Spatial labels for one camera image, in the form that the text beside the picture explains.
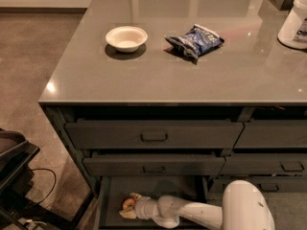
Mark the middle left drawer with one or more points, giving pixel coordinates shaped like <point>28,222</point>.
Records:
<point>153,164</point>

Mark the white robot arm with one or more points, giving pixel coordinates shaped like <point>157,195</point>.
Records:
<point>243,208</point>

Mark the white paper bowl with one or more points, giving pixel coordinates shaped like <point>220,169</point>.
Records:
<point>126,39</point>

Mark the white wipes canister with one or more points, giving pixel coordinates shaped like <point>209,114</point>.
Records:
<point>294,30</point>

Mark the red apple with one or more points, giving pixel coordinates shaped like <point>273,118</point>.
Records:
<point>129,202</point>

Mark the blue chip bag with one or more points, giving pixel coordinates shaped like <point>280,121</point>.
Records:
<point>197,42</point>

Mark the top left drawer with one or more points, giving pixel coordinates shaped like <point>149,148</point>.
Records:
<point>154,134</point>

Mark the top right drawer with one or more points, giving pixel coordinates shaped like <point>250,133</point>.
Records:
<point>273,134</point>

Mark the middle right drawer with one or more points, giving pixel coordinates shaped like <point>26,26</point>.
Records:
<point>265,164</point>

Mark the grey counter cabinet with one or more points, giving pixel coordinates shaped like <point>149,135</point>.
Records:
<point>250,77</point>

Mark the open bottom left drawer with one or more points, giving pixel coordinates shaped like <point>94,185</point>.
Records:
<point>116,189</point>

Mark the bottom right drawer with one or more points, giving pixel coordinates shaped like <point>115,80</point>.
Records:
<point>266,184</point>

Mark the black cart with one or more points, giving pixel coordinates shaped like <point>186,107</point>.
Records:
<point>16,152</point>

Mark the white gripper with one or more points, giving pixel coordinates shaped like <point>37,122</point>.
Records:
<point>141,205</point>

